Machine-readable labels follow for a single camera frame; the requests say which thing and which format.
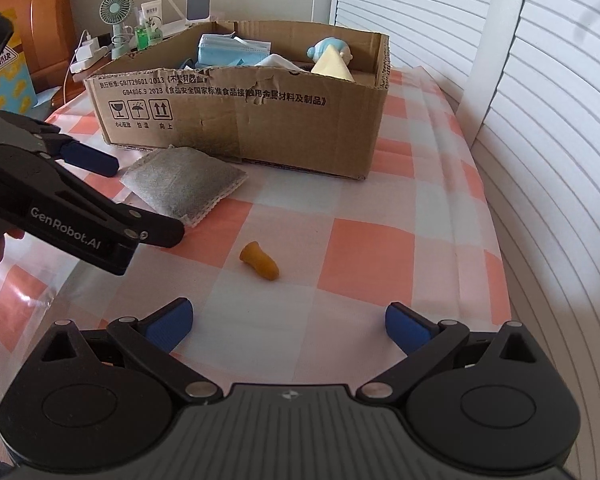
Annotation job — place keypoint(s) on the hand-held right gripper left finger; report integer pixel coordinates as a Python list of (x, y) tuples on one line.
[(172, 322)]

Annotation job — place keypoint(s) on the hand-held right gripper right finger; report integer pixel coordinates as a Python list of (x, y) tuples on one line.
[(405, 327)]

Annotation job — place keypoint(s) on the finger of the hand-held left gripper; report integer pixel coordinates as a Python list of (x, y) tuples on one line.
[(160, 232), (92, 160)]

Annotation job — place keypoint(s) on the grey lace-edged pouch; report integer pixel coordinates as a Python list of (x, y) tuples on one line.
[(180, 180)]

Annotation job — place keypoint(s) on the orange foam earplug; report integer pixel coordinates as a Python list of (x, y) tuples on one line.
[(260, 260)]

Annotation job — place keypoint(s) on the brown cardboard box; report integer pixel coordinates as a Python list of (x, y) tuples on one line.
[(230, 120)]

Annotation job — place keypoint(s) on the yellow cleaning cloth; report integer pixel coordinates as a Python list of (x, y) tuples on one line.
[(332, 65)]

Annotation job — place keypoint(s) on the blue paper sheet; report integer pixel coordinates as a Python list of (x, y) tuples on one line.
[(47, 97)]

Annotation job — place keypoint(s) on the pink checked tablecloth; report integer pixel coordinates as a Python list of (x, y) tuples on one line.
[(370, 240)]

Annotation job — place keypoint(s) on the white charger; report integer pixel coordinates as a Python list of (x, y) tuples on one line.
[(87, 57)]

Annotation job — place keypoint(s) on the green bottle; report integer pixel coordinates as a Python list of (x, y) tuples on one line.
[(141, 35), (155, 32)]

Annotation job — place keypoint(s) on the wooden headboard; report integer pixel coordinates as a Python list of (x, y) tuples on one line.
[(45, 20)]

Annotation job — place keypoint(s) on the small green desk fan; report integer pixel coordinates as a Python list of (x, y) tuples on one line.
[(116, 10)]

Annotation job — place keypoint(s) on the white card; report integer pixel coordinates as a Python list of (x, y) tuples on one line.
[(154, 10)]

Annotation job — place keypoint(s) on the white louvered door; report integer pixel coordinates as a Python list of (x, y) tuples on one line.
[(405, 5), (555, 185)]

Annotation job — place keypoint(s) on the white face mask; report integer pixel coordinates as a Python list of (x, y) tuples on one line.
[(280, 62)]

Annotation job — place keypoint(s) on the blue round toy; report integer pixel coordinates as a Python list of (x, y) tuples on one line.
[(325, 49)]

